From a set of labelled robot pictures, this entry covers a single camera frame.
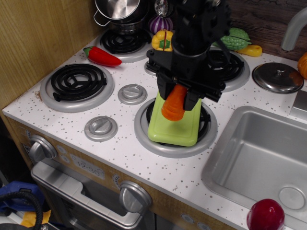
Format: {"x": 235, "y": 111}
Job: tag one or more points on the red toy chili pepper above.
{"x": 101, "y": 57}

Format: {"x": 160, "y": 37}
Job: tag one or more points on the orange toy pumpkin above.
{"x": 302, "y": 65}

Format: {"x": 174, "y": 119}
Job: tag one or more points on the silver stovetop knob back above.
{"x": 149, "y": 69}

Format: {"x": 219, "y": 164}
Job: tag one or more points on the silver oven door handle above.
{"x": 83, "y": 204}

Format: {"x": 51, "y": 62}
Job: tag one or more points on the purple toy onion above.
{"x": 158, "y": 23}

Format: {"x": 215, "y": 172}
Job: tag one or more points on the black back left burner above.
{"x": 124, "y": 43}

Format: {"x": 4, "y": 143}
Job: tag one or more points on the silver metal pot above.
{"x": 123, "y": 17}

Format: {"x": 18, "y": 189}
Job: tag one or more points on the black back right burner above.
{"x": 223, "y": 69}

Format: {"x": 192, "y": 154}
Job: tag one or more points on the yellow toy banana piece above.
{"x": 251, "y": 50}

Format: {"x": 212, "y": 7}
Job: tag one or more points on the green plastic cutting board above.
{"x": 172, "y": 129}

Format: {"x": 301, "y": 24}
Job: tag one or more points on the silver oven knob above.
{"x": 133, "y": 198}
{"x": 41, "y": 149}

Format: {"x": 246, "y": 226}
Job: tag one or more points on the orange toy carrot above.
{"x": 172, "y": 108}

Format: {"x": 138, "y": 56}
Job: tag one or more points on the black front left burner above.
{"x": 77, "y": 82}

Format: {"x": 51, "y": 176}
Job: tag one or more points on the silver toy faucet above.
{"x": 294, "y": 28}

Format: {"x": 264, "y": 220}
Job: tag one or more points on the silver oven knob right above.
{"x": 133, "y": 198}

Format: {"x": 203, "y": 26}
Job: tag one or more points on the silver toy sink basin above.
{"x": 261, "y": 155}

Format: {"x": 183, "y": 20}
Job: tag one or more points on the yellow toy bell pepper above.
{"x": 162, "y": 40}

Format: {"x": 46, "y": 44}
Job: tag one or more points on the yellow cloth lower left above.
{"x": 29, "y": 218}

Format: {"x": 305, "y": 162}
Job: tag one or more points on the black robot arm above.
{"x": 197, "y": 48}

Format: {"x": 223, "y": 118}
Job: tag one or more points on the silver pot lid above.
{"x": 278, "y": 78}

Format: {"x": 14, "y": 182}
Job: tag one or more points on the green toy bitter gourd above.
{"x": 236, "y": 40}

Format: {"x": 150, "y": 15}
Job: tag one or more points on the silver oven knob left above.
{"x": 41, "y": 149}

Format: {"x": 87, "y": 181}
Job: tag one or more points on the blue object with cable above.
{"x": 20, "y": 204}

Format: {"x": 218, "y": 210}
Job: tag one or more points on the red toy apple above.
{"x": 266, "y": 214}

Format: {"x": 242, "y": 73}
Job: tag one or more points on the silver stovetop knob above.
{"x": 132, "y": 94}
{"x": 101, "y": 128}
{"x": 149, "y": 69}

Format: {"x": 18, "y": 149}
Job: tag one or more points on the silver stovetop knob middle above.
{"x": 132, "y": 94}

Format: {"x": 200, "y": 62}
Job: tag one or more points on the silver stovetop knob front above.
{"x": 101, "y": 128}

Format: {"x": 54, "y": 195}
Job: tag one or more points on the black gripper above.
{"x": 188, "y": 70}

